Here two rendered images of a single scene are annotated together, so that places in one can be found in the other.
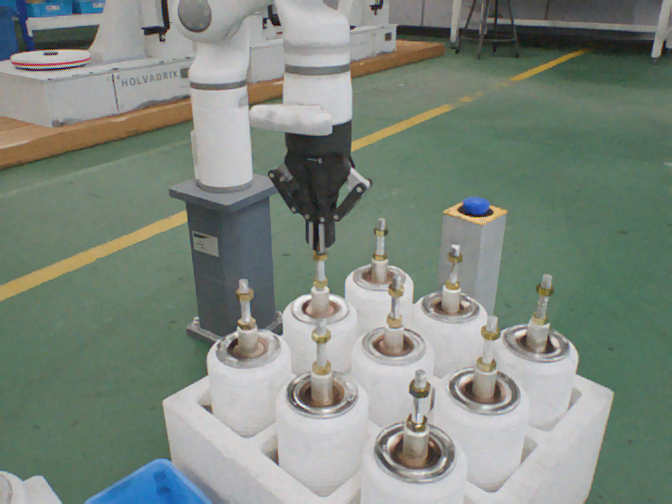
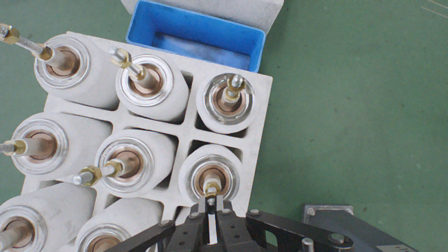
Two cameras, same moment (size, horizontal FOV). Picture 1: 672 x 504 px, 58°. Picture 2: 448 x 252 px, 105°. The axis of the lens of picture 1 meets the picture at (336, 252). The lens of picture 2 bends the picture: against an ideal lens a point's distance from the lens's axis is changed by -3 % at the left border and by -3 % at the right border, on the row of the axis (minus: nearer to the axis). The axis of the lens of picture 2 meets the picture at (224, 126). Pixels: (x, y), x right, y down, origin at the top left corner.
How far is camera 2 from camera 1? 0.63 m
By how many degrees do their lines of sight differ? 65
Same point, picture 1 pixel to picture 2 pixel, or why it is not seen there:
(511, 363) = (35, 198)
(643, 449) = not seen: outside the picture
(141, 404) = (319, 139)
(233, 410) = not seen: hidden behind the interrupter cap
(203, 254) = (390, 243)
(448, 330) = (97, 217)
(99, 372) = (360, 146)
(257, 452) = (192, 70)
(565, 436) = (29, 180)
